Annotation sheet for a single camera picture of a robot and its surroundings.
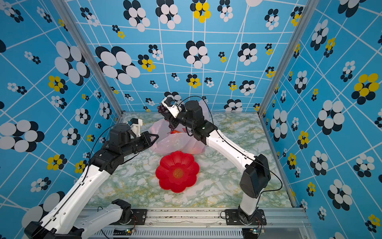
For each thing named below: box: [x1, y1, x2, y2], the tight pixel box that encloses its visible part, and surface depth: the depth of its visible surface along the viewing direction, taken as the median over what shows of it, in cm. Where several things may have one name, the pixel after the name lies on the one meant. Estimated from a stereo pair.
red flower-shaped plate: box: [155, 150, 200, 194], surface depth 91 cm
